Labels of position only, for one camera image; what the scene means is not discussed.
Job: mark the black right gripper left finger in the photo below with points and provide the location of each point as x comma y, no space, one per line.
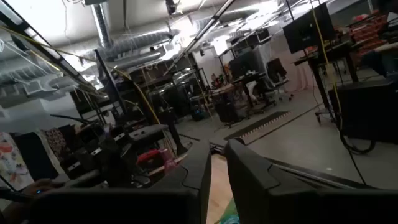
124,208

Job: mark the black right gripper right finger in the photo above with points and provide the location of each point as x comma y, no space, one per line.
295,208

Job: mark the blue artificial flower spray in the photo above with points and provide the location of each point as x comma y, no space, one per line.
231,219

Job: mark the pink plastic container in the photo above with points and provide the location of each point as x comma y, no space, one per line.
168,161

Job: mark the person's hand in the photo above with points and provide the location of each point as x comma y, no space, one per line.
43,186

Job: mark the black ribbed floor mat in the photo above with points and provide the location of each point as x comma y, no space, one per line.
255,126

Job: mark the dark patterned cloth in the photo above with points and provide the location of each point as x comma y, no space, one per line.
56,143

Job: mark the black cloth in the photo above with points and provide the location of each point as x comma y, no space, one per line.
35,155

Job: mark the colourful printed cloth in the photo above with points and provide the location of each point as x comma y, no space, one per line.
12,161

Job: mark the black equipment case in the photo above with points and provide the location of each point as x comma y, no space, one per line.
367,109

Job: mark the black desk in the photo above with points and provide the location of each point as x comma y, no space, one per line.
318,81

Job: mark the black office chair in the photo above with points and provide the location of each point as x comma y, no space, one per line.
275,70

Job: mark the black monitor on stand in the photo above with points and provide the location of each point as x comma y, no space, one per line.
308,31

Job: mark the black aluminium table frame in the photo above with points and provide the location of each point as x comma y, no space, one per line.
326,178

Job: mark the silver ventilation duct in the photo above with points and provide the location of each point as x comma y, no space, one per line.
136,42

